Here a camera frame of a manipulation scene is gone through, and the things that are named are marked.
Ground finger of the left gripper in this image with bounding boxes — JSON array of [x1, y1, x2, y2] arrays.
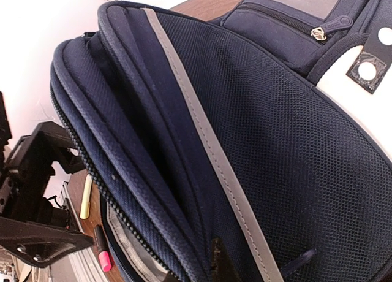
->
[[1, 217, 94, 268]]

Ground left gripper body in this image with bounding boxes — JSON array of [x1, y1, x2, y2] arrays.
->
[[0, 91, 86, 224]]

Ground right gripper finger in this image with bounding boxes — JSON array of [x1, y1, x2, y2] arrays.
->
[[211, 237, 241, 282]]

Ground yellow highlighter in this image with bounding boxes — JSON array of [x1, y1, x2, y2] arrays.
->
[[80, 174, 93, 219]]

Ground pink highlighter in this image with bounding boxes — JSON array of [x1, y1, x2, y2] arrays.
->
[[94, 225, 112, 273]]

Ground navy blue backpack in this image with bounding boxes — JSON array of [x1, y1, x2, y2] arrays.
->
[[50, 0, 391, 281]]

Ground aluminium front rail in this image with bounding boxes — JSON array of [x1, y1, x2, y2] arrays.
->
[[59, 181, 108, 282]]

